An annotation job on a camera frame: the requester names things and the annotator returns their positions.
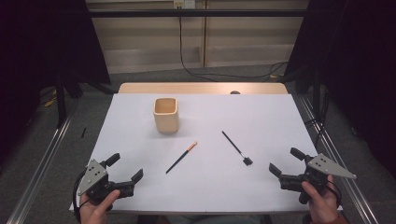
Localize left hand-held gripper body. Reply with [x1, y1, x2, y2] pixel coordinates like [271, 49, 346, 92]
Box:
[77, 159, 135, 206]

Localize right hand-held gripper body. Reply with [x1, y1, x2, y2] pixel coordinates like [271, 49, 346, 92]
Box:
[278, 152, 358, 205]

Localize black makeup brush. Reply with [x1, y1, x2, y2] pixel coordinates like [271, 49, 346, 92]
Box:
[220, 130, 254, 167]

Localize black pencil with orange end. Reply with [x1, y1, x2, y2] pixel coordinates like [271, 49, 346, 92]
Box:
[164, 141, 198, 175]

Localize beige square pen holder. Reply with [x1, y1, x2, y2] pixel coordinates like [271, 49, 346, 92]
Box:
[152, 97, 180, 134]

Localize person's left hand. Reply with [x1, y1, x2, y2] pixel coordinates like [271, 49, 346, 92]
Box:
[78, 189, 121, 224]

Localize person's right hand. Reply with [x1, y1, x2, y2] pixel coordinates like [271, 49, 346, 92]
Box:
[300, 175, 342, 224]

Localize white table sheet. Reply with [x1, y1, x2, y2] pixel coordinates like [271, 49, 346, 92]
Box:
[68, 92, 344, 215]

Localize wooden table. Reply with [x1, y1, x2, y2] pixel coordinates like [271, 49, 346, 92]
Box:
[117, 81, 289, 95]

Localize black curtain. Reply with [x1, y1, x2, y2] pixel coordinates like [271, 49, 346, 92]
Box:
[0, 0, 111, 162]
[284, 0, 396, 178]

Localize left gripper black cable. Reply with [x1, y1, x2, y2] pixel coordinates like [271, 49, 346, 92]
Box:
[72, 170, 89, 223]

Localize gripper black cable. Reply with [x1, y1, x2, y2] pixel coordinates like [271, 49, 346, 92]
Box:
[326, 179, 343, 208]
[72, 170, 89, 223]

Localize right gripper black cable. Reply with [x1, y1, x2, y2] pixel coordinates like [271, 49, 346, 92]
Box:
[326, 179, 343, 208]

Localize aluminium floor rail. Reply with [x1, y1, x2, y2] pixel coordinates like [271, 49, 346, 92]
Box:
[6, 99, 80, 224]
[297, 94, 381, 224]

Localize black stand post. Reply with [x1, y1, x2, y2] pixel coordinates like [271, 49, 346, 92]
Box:
[55, 73, 68, 129]

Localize yellow floor cable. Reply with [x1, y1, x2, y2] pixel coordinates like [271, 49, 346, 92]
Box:
[43, 88, 59, 108]

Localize black wall cable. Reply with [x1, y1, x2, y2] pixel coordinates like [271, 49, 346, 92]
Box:
[177, 6, 289, 82]

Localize black horizontal frame bar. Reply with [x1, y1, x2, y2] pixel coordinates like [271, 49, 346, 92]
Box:
[87, 8, 309, 18]

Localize white wall socket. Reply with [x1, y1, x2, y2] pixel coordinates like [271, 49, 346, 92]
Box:
[173, 0, 196, 9]

